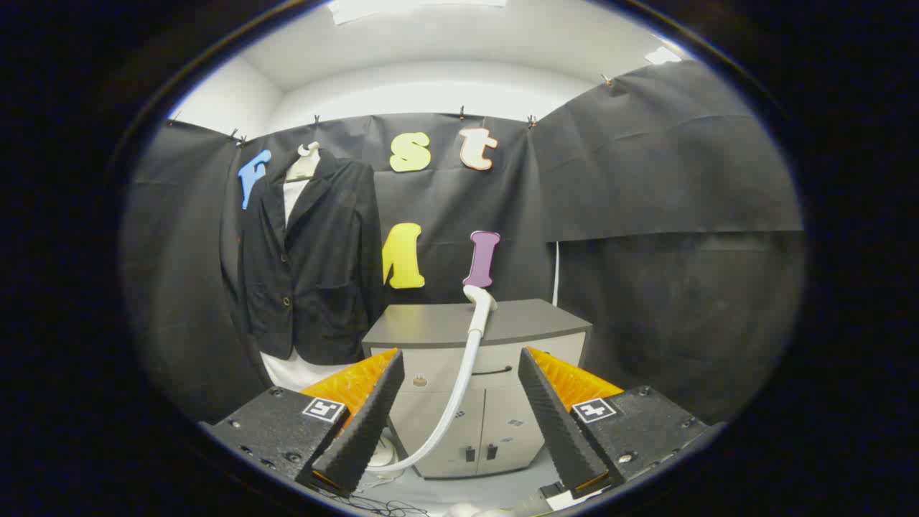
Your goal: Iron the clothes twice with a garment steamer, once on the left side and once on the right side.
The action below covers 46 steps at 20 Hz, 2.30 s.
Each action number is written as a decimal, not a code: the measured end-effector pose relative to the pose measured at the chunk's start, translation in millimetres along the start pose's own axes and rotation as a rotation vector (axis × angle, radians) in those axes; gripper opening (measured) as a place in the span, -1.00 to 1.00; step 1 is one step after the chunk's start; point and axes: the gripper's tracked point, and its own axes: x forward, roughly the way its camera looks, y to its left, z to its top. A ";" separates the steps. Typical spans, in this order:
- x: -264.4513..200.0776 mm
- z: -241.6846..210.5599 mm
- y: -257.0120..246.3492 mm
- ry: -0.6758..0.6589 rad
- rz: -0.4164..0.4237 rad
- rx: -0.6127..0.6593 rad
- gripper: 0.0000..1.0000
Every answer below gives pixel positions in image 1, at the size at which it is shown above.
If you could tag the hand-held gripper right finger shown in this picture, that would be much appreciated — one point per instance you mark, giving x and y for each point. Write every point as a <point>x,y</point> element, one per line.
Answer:
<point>560,431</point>

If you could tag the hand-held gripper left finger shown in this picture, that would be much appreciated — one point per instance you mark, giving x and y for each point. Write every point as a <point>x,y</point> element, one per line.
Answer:
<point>366,431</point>

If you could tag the white shirt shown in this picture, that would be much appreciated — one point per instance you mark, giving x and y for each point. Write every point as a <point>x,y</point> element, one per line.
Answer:
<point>294,373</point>

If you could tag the black backdrop cloth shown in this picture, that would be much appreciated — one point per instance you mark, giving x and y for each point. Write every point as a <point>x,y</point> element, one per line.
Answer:
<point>646,179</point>

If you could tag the black suit jacket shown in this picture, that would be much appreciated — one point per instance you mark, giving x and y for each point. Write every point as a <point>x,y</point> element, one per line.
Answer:
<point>323,273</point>

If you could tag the grey cabinet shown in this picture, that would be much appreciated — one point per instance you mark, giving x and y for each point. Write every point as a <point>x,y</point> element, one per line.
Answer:
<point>438,327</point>

